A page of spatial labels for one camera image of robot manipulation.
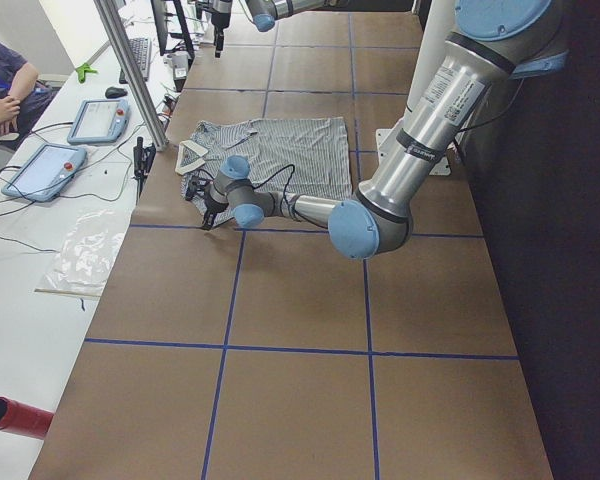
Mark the far teach pendant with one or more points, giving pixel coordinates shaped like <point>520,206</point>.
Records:
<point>100,121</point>

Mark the seated person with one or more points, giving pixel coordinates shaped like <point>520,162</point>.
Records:
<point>23,98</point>

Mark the black keyboard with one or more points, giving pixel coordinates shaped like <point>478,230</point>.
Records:
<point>141,50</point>

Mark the black folded tripod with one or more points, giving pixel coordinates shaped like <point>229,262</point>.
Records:
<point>143,157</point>

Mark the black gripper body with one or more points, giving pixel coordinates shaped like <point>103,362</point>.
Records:
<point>212,204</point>
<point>220,21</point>

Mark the green clamp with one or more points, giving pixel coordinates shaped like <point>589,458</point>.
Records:
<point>83,70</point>

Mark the near teach pendant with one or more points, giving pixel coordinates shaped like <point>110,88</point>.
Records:
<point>46,172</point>

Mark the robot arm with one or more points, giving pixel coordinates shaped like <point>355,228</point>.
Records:
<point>264,14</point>
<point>490,41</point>

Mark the teach pendant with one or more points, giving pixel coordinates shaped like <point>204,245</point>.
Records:
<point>100,121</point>
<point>46,172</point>

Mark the striped polo shirt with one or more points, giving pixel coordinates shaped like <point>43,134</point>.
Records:
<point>292,168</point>

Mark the clear plastic bag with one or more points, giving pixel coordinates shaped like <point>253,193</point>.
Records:
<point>86,258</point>

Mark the white long side table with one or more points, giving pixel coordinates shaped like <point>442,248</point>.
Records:
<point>41,332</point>

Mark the black computer mouse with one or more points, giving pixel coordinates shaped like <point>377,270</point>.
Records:
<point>115,92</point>

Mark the aluminium frame post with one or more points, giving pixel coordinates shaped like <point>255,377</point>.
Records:
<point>119,41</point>

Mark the red cardboard tube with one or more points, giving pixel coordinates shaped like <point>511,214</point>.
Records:
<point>23,419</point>

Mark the brown paper table cover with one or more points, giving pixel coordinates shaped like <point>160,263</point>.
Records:
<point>265,354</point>

